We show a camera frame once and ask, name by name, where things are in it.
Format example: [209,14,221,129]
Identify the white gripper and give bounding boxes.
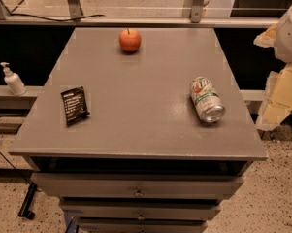
[253,6,292,131]

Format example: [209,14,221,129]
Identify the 7up soda can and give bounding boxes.
[190,77,225,123]

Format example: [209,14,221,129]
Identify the red apple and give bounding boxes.
[118,28,142,52]

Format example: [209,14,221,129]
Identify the grey drawer cabinet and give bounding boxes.
[11,28,267,233]

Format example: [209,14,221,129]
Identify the black snack packet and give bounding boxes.
[61,86,89,126]

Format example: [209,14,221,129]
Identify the white pump bottle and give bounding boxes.
[0,62,26,96]

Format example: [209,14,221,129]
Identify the black clamp on floor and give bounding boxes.
[18,183,37,220]

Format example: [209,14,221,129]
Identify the black cable on railing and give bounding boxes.
[0,13,106,22]

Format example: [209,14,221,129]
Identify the metal railing frame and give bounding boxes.
[0,0,292,28]

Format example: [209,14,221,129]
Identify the black floor cable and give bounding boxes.
[0,114,33,183]

